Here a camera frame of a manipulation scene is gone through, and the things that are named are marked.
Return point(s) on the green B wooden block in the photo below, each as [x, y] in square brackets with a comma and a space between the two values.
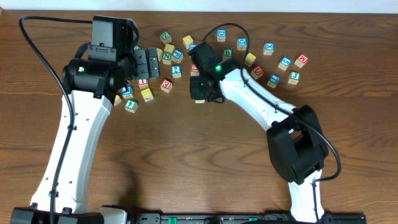
[227, 54]

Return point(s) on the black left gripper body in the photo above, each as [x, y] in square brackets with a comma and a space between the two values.
[141, 71]

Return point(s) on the blue 2 wooden block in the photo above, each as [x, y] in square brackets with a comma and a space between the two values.
[176, 71]

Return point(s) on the red I wooden block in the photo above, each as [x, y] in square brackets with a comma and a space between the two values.
[143, 84]

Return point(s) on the yellow K wooden block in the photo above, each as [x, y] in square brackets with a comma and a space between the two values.
[147, 94]

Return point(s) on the yellow C wooden block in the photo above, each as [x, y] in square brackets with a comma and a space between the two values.
[250, 59]

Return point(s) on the blue L wooden block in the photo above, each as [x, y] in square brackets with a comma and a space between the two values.
[192, 46]

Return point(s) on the green N wooden block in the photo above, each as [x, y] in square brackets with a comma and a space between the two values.
[167, 58]

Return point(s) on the yellow O wooden block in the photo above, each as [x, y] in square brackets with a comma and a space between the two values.
[188, 41]

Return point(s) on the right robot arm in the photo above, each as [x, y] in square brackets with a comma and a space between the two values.
[297, 146]

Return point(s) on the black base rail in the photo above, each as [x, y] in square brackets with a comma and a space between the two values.
[109, 214]

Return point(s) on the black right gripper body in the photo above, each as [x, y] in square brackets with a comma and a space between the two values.
[199, 90]

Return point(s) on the blue T wooden block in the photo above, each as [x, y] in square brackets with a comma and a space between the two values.
[127, 92]

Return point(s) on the red E wooden block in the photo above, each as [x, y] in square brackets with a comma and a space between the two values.
[166, 85]

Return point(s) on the yellow S wooden block left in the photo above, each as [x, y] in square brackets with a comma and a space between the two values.
[169, 48]

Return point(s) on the blue d wooden block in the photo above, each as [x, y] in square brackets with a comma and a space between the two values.
[242, 44]
[221, 35]

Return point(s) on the yellow G wooden block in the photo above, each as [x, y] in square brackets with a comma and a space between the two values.
[117, 100]

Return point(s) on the red u wooden block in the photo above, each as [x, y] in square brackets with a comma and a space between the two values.
[194, 71]
[257, 72]

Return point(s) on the green 4 wooden block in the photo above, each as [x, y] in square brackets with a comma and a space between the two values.
[131, 106]

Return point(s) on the blue S wooden block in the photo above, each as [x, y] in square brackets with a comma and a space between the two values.
[284, 63]

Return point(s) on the red M wooden block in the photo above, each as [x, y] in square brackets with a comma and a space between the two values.
[301, 60]

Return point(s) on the green J wooden block right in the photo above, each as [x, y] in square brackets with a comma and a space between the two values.
[294, 77]

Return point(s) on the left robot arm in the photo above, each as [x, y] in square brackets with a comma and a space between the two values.
[90, 83]

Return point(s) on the red U wooden block right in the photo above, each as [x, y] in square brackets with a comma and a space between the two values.
[257, 72]

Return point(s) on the blue D wooden block far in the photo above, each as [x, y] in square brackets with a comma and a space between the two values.
[221, 35]

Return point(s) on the green Z wooden block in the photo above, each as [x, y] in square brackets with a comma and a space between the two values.
[165, 37]

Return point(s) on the yellow picture wooden block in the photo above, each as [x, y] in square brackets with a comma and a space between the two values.
[159, 53]

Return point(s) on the blue X wooden block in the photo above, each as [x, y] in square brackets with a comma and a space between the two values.
[268, 48]

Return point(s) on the red U wooden block left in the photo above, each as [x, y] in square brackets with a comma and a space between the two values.
[194, 71]

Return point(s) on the blue D wooden block right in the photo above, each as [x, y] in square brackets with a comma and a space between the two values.
[242, 44]

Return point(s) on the blue P wooden block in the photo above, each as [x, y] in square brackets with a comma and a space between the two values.
[177, 56]

